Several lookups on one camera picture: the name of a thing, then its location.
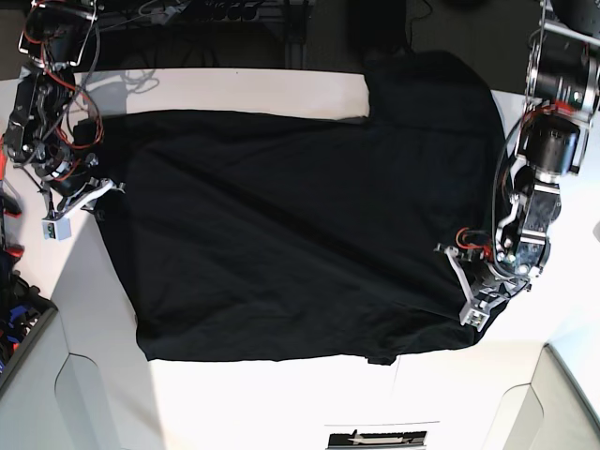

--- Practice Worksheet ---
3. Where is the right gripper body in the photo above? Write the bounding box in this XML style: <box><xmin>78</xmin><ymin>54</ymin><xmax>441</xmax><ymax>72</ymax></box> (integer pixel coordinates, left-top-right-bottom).
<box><xmin>46</xmin><ymin>177</ymin><xmax>126</xmax><ymax>220</ymax></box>

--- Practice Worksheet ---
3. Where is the grey right table bracket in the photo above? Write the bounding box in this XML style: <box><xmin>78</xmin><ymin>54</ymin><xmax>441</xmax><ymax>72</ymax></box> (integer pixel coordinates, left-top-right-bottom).
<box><xmin>483</xmin><ymin>344</ymin><xmax>599</xmax><ymax>450</ymax></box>

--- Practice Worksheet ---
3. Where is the red orange hand tool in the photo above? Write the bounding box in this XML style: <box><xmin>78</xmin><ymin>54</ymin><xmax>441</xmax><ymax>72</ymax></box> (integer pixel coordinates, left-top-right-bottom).
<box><xmin>1</xmin><ymin>137</ymin><xmax>24</xmax><ymax>262</ymax></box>

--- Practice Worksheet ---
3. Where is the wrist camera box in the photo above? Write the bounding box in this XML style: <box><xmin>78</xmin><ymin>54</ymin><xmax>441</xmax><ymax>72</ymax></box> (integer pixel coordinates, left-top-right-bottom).
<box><xmin>41</xmin><ymin>217</ymin><xmax>72</xmax><ymax>241</ymax></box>
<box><xmin>459</xmin><ymin>303</ymin><xmax>490</xmax><ymax>332</ymax></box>

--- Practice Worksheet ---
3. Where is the grey bin with clutter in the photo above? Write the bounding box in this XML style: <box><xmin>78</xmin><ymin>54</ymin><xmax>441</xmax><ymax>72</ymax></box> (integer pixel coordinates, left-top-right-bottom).
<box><xmin>1</xmin><ymin>251</ymin><xmax>57</xmax><ymax>394</ymax></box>

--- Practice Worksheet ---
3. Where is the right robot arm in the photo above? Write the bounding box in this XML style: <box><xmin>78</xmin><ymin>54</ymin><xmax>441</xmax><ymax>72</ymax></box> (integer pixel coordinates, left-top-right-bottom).
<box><xmin>1</xmin><ymin>1</ymin><xmax>119</xmax><ymax>225</ymax></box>

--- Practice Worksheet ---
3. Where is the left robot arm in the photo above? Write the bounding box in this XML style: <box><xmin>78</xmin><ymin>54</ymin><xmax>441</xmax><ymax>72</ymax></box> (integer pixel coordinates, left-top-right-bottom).
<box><xmin>436</xmin><ymin>1</ymin><xmax>599</xmax><ymax>328</ymax></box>

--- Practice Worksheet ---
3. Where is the printed paper sheet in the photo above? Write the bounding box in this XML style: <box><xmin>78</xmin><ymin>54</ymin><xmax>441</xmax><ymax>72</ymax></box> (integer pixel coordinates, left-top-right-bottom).
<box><xmin>324</xmin><ymin>421</ymin><xmax>440</xmax><ymax>449</ymax></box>

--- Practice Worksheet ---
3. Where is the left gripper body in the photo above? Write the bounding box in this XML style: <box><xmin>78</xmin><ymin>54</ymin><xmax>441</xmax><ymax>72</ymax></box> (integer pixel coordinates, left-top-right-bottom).
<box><xmin>434</xmin><ymin>243</ymin><xmax>533</xmax><ymax>312</ymax></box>

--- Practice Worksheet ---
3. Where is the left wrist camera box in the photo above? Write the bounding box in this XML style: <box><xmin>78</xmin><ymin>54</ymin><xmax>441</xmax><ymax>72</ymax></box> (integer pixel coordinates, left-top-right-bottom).
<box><xmin>459</xmin><ymin>303</ymin><xmax>490</xmax><ymax>332</ymax></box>

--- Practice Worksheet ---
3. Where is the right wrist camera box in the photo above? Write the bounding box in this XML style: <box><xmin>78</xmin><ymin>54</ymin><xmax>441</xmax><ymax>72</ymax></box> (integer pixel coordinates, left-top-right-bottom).
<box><xmin>41</xmin><ymin>217</ymin><xmax>72</xmax><ymax>241</ymax></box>

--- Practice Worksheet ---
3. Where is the black t-shirt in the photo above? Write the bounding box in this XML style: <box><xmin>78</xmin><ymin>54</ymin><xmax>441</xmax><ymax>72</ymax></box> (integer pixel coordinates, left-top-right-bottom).
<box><xmin>95</xmin><ymin>52</ymin><xmax>504</xmax><ymax>365</ymax></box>

